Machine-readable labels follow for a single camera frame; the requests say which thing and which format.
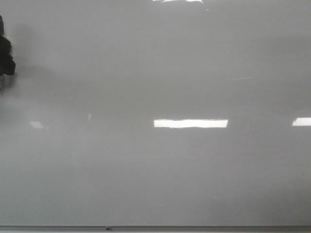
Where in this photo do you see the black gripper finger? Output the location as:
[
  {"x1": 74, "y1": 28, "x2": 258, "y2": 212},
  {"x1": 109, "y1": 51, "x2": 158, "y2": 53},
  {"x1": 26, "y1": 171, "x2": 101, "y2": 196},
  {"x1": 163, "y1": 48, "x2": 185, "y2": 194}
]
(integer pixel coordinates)
[{"x1": 0, "y1": 17, "x2": 16, "y2": 75}]

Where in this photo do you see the black dry-erase marker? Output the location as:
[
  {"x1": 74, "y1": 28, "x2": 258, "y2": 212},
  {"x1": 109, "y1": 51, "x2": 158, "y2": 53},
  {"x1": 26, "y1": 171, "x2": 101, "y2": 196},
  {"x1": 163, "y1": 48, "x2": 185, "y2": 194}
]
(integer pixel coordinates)
[{"x1": 0, "y1": 73, "x2": 4, "y2": 90}]

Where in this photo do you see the white whiteboard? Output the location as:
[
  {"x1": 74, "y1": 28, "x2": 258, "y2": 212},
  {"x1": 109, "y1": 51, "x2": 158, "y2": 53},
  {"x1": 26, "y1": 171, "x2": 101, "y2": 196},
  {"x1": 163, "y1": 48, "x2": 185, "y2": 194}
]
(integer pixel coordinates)
[{"x1": 0, "y1": 0, "x2": 311, "y2": 232}]

